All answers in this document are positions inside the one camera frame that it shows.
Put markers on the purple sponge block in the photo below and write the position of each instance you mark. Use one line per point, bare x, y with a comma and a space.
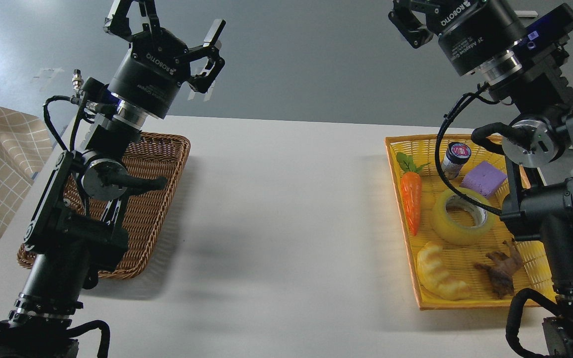
484, 179

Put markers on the brown toy animal figure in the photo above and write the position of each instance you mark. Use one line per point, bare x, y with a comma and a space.
504, 266

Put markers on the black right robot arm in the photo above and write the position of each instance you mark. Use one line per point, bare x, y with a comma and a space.
521, 63

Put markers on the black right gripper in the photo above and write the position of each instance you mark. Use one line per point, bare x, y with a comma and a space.
470, 32

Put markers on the yellow plastic basket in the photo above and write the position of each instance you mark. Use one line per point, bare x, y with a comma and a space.
460, 260

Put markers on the yellow tape roll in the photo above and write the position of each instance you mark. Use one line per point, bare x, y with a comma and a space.
458, 221

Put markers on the orange toy carrot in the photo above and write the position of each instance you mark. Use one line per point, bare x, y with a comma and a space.
410, 188

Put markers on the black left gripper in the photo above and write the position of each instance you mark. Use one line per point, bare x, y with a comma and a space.
149, 77

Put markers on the small jar blue lid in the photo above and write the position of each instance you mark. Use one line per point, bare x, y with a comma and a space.
455, 157

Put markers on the brown wicker basket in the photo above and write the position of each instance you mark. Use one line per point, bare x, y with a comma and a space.
154, 155

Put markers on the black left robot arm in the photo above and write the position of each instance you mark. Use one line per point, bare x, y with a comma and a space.
76, 229

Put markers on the toy croissant bread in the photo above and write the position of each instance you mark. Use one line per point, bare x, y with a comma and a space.
435, 276

